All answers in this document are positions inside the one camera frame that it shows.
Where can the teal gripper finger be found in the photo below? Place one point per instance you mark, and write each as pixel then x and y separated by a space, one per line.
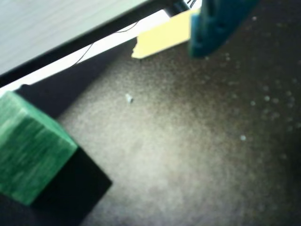
pixel 207 35

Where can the yellow paper tape piece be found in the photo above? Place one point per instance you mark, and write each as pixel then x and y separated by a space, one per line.
pixel 164 35

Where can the small white debris speck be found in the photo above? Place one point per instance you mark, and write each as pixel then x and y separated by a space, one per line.
pixel 129 98

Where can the black foam mat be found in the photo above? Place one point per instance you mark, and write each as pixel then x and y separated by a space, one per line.
pixel 188 141

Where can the black metal bar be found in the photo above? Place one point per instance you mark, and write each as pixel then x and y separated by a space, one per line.
pixel 70 42

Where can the green wooden cube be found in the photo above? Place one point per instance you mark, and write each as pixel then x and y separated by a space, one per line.
pixel 30 150

